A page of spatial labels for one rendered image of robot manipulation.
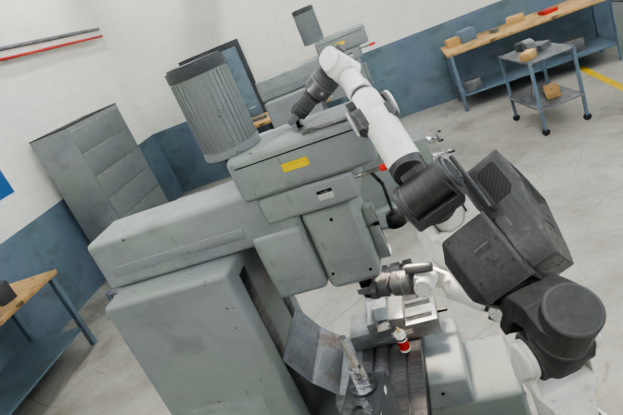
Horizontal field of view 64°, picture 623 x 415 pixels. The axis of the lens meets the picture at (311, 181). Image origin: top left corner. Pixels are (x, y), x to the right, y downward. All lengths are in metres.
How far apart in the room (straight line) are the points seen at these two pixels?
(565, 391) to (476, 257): 0.36
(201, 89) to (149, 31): 7.33
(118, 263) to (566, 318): 1.48
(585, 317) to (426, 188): 0.41
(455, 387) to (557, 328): 0.95
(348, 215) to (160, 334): 0.80
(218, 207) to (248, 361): 0.57
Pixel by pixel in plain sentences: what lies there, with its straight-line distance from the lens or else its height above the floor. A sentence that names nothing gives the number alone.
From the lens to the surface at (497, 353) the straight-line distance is 2.18.
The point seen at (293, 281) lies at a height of 1.40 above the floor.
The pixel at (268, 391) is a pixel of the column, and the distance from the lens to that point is 1.97.
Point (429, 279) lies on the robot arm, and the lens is 1.77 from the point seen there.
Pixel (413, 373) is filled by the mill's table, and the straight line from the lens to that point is 1.91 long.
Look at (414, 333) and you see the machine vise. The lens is 2.02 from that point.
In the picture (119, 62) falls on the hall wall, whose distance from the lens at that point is 9.25.
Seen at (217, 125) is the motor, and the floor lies 2.00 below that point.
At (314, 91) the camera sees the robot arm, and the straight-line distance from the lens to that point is 1.55.
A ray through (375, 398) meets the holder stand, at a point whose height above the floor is 1.15.
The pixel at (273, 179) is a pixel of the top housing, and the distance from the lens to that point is 1.59.
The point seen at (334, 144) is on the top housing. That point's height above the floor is 1.83.
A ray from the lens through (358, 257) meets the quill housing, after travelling 1.72.
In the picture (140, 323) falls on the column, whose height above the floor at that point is 1.46.
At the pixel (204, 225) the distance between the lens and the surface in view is 1.75.
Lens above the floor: 2.24
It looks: 19 degrees down
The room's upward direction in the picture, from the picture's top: 23 degrees counter-clockwise
